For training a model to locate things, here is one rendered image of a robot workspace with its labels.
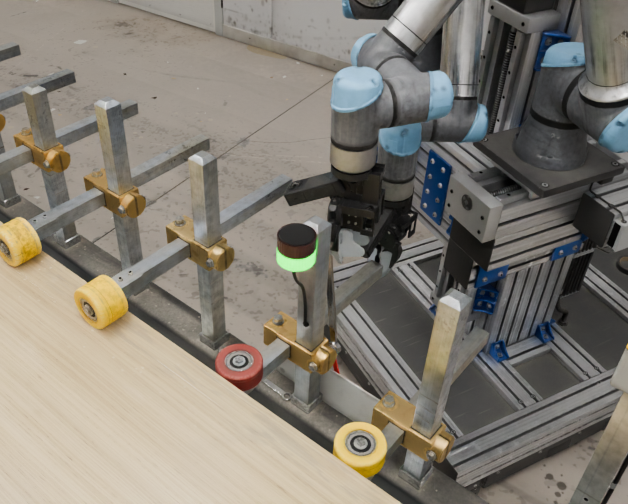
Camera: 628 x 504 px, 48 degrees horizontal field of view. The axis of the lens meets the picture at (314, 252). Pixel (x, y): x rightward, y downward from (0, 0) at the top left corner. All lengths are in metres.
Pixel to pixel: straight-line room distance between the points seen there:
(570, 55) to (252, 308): 1.55
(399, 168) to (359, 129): 0.24
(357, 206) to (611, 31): 0.49
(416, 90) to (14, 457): 0.80
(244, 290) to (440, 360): 1.66
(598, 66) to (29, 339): 1.06
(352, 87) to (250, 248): 1.85
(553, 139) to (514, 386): 0.89
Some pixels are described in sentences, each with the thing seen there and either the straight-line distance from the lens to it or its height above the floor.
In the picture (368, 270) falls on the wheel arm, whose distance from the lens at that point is 1.44.
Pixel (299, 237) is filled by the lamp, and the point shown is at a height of 1.14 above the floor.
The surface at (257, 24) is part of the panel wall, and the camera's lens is 4.50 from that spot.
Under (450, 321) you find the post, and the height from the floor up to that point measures 1.10.
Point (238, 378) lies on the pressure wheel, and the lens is 1.17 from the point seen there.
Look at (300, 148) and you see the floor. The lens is 3.49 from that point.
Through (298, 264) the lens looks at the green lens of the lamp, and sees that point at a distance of 1.06.
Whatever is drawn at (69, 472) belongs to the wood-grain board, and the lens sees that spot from 1.11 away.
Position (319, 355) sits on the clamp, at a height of 0.87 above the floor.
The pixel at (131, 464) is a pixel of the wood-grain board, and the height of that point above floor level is 0.90.
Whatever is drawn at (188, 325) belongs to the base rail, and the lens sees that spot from 1.55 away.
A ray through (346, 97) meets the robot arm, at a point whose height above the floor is 1.32.
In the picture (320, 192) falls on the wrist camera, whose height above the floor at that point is 1.13.
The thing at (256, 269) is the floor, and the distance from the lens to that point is 2.75.
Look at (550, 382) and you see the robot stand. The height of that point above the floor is 0.21.
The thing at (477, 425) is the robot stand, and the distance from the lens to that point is 2.06.
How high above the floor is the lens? 1.79
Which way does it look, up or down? 39 degrees down
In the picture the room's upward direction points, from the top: 3 degrees clockwise
